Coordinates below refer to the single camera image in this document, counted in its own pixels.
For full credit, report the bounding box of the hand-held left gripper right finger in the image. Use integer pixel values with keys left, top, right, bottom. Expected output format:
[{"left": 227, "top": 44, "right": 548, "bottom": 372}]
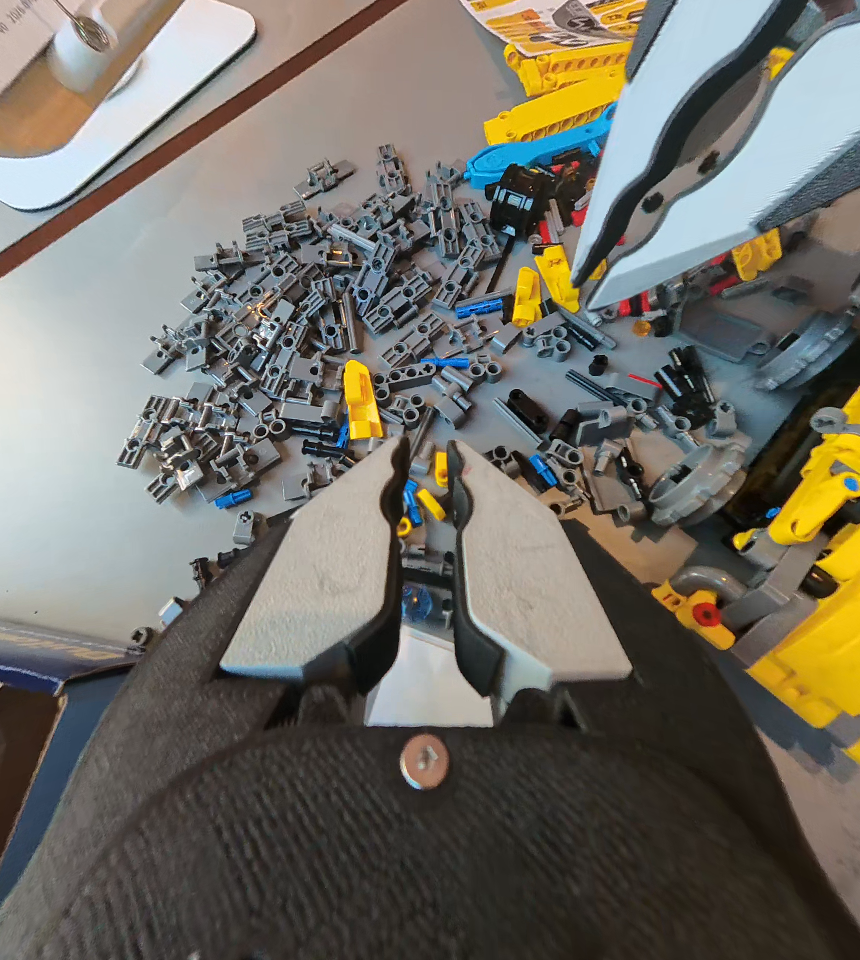
[{"left": 446, "top": 440, "right": 633, "bottom": 697}]

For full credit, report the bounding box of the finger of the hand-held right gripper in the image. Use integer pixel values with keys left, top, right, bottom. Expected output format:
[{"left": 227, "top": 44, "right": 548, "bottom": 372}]
[
  {"left": 586, "top": 7, "right": 860, "bottom": 310},
  {"left": 572, "top": 0, "right": 806, "bottom": 286}
]

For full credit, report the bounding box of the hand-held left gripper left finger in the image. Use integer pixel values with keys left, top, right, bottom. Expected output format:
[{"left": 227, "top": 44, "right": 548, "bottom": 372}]
[{"left": 220, "top": 436, "right": 410, "bottom": 695}]

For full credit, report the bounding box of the pile of brick parts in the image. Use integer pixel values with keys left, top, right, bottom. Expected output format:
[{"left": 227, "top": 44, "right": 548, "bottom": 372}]
[{"left": 118, "top": 0, "right": 813, "bottom": 646}]

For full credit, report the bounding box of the yellow grey toy brick vehicle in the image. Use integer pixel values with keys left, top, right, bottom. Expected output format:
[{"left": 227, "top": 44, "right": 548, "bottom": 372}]
[{"left": 651, "top": 243, "right": 860, "bottom": 796}]

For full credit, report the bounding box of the grey desk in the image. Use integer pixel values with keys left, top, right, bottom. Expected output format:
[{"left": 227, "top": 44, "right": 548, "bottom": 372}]
[{"left": 0, "top": 0, "right": 860, "bottom": 960}]

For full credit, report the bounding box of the building instruction booklet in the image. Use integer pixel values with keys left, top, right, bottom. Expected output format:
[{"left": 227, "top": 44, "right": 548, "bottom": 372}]
[{"left": 366, "top": 626, "right": 491, "bottom": 727}]

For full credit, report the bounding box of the yellow grey sticker sheet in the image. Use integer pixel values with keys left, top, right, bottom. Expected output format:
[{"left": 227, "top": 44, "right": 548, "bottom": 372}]
[{"left": 460, "top": 0, "right": 652, "bottom": 57}]

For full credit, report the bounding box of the blue brick separator tool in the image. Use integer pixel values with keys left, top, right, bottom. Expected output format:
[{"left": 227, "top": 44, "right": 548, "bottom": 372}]
[{"left": 466, "top": 101, "right": 618, "bottom": 192}]

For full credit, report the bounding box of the black rubber tyre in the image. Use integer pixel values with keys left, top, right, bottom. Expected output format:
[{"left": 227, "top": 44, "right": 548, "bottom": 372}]
[{"left": 488, "top": 165, "right": 558, "bottom": 237}]

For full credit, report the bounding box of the blue cardboard box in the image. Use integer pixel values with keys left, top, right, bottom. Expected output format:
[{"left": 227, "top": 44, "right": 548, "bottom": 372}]
[{"left": 0, "top": 611, "right": 146, "bottom": 939}]

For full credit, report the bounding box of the adjoining grey table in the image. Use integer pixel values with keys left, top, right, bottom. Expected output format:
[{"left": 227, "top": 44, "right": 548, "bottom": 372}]
[{"left": 0, "top": 0, "right": 408, "bottom": 309}]

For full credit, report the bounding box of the wooden document stand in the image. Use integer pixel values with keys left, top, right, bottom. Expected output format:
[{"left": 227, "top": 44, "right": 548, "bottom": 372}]
[{"left": 0, "top": 0, "right": 258, "bottom": 213}]

